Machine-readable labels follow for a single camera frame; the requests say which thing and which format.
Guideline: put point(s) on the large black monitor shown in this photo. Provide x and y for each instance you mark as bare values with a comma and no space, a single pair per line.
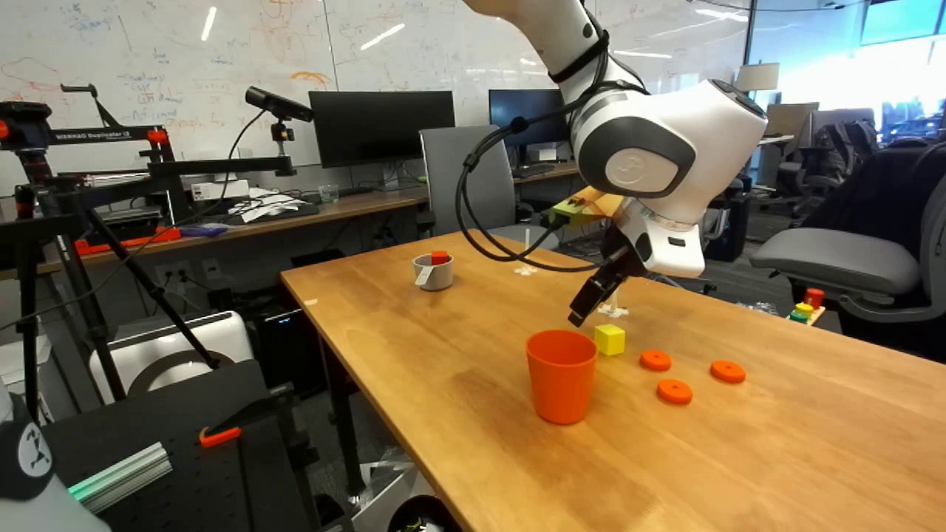
385,128

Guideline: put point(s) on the black dark-screen monitor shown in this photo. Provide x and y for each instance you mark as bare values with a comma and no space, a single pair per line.
521,112

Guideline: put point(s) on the orange plastic cup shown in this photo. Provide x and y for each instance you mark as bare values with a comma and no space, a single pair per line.
563,385

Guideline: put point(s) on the white papers pile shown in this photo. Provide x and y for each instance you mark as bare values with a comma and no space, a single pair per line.
267,208

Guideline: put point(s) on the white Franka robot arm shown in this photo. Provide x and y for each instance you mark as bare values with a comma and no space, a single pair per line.
681,137

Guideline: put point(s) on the grey green tube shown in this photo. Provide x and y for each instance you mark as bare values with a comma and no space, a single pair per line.
122,476

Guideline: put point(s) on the orange flat disc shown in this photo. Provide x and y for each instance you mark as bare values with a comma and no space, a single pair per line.
728,374
656,360
675,393

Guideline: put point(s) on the colourful stacking toy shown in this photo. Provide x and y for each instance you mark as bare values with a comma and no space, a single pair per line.
806,313

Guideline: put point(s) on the grey padded office chair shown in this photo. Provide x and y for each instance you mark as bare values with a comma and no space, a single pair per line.
837,260

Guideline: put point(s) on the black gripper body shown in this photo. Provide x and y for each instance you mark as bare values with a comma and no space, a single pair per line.
629,251

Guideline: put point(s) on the black draped jacket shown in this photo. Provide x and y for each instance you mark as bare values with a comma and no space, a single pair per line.
888,186

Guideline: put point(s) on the yellow cube block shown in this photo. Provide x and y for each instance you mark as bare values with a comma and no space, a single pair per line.
610,340

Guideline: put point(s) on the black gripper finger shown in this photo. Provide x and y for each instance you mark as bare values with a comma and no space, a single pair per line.
591,298
617,283

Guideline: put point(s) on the beige lamp shade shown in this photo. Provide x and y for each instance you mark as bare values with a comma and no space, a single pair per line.
761,77

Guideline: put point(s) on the black camera on stand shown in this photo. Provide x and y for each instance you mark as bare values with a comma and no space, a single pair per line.
277,102

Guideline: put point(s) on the long wooden desk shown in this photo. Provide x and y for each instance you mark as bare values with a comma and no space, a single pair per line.
375,204

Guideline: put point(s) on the orange clamp tool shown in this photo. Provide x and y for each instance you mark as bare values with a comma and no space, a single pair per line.
128,239

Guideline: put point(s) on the black tripod rig orange knobs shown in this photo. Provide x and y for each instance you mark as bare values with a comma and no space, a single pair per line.
91,133

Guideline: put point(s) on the black bag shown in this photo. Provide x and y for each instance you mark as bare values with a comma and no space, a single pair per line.
197,483

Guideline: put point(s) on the white hard case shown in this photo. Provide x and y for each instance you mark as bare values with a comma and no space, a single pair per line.
197,340

